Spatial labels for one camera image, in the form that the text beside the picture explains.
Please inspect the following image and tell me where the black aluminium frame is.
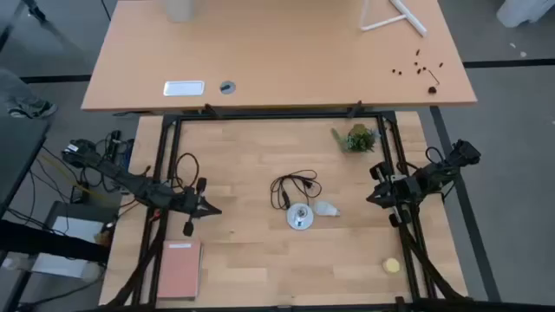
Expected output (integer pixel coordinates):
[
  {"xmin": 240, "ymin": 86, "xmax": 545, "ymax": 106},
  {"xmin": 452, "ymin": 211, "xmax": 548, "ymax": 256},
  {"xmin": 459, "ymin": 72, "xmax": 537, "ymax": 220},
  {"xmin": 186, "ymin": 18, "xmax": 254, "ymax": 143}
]
[{"xmin": 98, "ymin": 110, "xmax": 473, "ymax": 312}]

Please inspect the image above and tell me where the white bag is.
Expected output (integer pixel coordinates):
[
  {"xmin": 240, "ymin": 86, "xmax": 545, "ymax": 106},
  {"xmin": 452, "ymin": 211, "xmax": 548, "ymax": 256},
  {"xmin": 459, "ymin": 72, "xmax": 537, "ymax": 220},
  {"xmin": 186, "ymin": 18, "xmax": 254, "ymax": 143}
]
[{"xmin": 496, "ymin": 0, "xmax": 555, "ymax": 29}]

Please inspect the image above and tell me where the chrome lamp base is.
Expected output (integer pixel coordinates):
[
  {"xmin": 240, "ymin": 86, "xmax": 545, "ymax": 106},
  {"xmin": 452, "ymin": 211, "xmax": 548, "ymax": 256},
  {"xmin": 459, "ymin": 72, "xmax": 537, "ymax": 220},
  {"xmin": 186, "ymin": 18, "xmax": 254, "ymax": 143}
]
[{"xmin": 285, "ymin": 202, "xmax": 315, "ymax": 231}]

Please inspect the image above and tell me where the yellow candle in glass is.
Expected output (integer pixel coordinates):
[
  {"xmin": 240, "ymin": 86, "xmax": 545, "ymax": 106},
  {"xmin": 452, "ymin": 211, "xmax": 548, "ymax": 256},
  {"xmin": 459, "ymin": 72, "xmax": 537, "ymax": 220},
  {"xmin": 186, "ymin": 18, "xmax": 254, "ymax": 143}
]
[{"xmin": 382, "ymin": 257, "xmax": 402, "ymax": 275}]

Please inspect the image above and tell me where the black lamp power cord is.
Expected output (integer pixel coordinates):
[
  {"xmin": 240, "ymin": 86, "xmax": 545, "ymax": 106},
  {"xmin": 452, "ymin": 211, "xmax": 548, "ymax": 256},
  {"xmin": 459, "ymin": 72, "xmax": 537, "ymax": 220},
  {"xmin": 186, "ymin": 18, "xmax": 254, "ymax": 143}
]
[{"xmin": 270, "ymin": 169, "xmax": 323, "ymax": 212}]

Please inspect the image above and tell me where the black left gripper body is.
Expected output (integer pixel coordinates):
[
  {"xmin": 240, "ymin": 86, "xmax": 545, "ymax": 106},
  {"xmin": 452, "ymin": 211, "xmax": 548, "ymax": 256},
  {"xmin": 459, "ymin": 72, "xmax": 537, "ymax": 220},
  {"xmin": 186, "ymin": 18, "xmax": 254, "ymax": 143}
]
[{"xmin": 175, "ymin": 176, "xmax": 207, "ymax": 237}]

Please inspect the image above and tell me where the black beam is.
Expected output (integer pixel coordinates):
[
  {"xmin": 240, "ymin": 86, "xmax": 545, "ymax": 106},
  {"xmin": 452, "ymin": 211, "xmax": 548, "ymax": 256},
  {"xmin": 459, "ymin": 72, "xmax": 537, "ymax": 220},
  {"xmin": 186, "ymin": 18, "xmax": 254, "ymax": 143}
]
[{"xmin": 0, "ymin": 218, "xmax": 109, "ymax": 263}]

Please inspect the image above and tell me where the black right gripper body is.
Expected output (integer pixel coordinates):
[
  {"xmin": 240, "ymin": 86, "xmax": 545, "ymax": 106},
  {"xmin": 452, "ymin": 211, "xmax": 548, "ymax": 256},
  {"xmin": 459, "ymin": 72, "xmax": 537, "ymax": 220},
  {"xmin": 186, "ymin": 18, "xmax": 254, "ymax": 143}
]
[{"xmin": 370, "ymin": 162, "xmax": 413, "ymax": 229}]

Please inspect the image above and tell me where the white lightbulb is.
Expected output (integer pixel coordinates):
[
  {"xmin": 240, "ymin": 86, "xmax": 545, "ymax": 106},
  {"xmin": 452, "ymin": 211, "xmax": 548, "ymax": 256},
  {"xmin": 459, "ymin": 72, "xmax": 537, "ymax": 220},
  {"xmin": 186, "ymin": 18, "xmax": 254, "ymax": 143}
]
[{"xmin": 312, "ymin": 199, "xmax": 342, "ymax": 218}]

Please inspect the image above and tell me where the person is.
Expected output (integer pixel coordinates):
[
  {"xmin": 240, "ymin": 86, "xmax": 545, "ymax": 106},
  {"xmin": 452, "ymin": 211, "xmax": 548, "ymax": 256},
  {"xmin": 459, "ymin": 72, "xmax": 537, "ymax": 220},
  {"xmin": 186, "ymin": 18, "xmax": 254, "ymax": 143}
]
[{"xmin": 0, "ymin": 68, "xmax": 58, "ymax": 120}]

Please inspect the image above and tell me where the silver rectangular tray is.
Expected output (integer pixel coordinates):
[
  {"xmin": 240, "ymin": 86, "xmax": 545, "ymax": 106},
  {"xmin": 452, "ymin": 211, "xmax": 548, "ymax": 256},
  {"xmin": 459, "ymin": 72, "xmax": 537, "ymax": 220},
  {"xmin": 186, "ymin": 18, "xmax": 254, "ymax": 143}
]
[{"xmin": 162, "ymin": 80, "xmax": 206, "ymax": 97}]

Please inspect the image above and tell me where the white box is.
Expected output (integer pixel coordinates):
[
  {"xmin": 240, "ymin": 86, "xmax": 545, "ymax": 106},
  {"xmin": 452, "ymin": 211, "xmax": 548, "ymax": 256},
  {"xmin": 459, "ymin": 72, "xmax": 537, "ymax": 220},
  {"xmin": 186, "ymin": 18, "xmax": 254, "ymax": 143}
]
[{"xmin": 30, "ymin": 215, "xmax": 109, "ymax": 279}]

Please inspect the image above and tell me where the clear plastic cup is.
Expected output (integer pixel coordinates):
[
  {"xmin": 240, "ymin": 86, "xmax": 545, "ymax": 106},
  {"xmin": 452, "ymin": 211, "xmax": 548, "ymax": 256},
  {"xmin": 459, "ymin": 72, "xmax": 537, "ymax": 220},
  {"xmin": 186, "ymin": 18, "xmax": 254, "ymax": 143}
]
[{"xmin": 81, "ymin": 259, "xmax": 105, "ymax": 283}]

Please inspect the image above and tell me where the light wooden desk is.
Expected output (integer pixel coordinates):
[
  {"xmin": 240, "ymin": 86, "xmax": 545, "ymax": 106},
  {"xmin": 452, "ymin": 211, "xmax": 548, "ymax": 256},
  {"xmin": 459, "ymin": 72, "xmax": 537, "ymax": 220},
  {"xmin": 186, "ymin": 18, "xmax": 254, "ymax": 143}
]
[{"xmin": 81, "ymin": 0, "xmax": 478, "ymax": 113}]

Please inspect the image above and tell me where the pink notebook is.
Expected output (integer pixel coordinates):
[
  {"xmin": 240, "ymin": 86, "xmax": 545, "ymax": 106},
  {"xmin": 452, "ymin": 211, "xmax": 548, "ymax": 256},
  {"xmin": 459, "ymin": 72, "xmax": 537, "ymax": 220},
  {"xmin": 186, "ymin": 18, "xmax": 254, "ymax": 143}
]
[{"xmin": 156, "ymin": 240, "xmax": 204, "ymax": 301}]

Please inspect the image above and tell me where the potted succulent plant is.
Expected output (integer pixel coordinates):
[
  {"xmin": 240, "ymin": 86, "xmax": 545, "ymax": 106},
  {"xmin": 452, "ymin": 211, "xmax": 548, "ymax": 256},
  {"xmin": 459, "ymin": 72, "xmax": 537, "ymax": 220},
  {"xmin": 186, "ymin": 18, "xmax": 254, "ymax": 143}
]
[{"xmin": 331, "ymin": 123, "xmax": 378, "ymax": 153}]

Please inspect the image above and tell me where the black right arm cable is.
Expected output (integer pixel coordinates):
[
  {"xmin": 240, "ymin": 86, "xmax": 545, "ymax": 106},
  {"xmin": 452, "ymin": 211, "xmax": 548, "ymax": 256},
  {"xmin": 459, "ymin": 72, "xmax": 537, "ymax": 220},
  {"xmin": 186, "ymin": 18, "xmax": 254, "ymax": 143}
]
[{"xmin": 424, "ymin": 146, "xmax": 444, "ymax": 166}]

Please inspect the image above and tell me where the white stand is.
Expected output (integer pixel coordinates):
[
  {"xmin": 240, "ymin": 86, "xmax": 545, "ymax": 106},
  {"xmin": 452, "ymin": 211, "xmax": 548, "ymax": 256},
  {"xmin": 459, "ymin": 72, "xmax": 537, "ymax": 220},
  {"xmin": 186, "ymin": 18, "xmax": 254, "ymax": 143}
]
[{"xmin": 359, "ymin": 0, "xmax": 428, "ymax": 38}]

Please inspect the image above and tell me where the black power adapter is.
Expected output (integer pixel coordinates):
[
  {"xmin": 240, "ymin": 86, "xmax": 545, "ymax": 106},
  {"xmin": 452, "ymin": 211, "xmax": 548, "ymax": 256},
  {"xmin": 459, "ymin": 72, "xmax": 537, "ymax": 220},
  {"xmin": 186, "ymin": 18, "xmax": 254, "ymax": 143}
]
[{"xmin": 70, "ymin": 180, "xmax": 90, "ymax": 205}]

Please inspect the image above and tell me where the dark grey table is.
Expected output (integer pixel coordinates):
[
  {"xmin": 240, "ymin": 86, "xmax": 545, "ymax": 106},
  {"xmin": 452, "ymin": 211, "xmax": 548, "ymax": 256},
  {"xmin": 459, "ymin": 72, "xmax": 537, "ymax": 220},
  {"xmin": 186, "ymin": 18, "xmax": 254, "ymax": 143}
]
[{"xmin": 0, "ymin": 116, "xmax": 49, "ymax": 218}]

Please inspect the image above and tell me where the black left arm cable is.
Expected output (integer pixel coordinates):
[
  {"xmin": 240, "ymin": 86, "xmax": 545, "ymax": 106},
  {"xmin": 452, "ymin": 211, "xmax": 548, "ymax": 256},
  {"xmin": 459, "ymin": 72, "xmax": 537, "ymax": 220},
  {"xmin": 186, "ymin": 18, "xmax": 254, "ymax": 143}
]
[{"xmin": 172, "ymin": 152, "xmax": 200, "ymax": 192}]

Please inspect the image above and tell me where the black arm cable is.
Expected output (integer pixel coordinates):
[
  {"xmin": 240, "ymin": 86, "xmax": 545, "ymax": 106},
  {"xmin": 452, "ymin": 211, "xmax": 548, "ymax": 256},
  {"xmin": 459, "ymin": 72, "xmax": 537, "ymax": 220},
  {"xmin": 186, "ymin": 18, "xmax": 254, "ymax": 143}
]
[
  {"xmin": 424, "ymin": 146, "xmax": 444, "ymax": 166},
  {"xmin": 172, "ymin": 152, "xmax": 200, "ymax": 192}
]

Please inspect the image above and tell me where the white cylinder container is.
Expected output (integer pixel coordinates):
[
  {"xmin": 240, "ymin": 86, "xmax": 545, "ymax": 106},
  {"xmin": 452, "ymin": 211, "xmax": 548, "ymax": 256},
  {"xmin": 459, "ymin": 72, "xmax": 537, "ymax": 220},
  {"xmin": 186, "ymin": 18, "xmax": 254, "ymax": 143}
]
[{"xmin": 163, "ymin": 0, "xmax": 195, "ymax": 23}]

